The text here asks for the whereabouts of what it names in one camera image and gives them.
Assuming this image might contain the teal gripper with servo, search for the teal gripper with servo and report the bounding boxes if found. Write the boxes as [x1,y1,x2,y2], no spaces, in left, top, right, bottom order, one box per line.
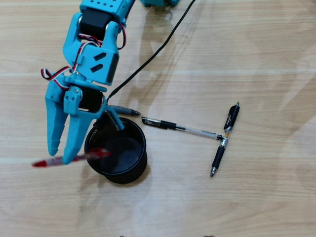
[44,72,109,165]

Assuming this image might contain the red retractable pen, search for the red retractable pen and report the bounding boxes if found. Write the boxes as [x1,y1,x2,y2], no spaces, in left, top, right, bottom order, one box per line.
[31,147,113,168]

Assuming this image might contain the grey grip clear pen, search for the grey grip clear pen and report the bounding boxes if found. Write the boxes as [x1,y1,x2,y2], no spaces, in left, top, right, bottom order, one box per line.
[108,105,142,117]

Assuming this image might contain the clear capped black gel pen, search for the clear capped black gel pen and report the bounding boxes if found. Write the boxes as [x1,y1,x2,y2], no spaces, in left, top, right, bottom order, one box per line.
[141,116,224,141]

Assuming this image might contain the black retractable pen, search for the black retractable pen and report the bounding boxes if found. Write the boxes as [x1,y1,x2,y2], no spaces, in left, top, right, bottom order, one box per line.
[209,101,240,178]

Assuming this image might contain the teal robot base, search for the teal robot base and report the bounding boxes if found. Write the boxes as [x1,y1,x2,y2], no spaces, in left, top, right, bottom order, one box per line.
[140,0,181,7]

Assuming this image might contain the black mesh pen holder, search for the black mesh pen holder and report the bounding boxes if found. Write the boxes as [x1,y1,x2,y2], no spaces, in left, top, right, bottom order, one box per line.
[84,117,148,185]

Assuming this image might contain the red white black servo wire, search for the red white black servo wire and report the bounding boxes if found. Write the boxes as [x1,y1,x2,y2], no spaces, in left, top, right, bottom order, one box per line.
[116,14,127,50]
[40,41,102,91]

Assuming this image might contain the black camera cable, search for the black camera cable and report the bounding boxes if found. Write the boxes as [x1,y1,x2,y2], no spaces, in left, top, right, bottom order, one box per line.
[106,0,197,106]

